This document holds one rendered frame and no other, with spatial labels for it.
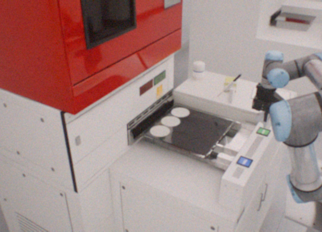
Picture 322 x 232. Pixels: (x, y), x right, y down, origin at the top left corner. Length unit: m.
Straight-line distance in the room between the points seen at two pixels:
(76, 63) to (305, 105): 0.74
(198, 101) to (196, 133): 0.27
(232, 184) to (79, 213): 0.70
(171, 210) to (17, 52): 0.90
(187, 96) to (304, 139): 1.01
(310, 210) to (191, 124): 0.69
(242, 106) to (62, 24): 1.08
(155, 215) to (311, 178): 0.72
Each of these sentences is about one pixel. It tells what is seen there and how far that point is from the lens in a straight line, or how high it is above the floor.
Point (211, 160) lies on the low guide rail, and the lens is 1.63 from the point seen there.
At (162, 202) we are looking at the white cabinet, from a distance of 1.54.
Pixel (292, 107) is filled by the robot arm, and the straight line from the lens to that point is 1.03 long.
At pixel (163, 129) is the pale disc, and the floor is 0.90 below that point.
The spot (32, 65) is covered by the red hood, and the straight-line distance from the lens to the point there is 1.31.
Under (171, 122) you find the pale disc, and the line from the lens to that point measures 1.78.
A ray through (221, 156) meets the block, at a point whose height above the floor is 0.91.
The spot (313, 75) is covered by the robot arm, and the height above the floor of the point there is 1.38.
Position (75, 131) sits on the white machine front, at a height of 1.12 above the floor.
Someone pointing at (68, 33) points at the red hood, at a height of 1.52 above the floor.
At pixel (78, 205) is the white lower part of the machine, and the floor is 0.74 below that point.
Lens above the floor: 1.86
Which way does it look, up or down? 32 degrees down
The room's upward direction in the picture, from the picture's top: straight up
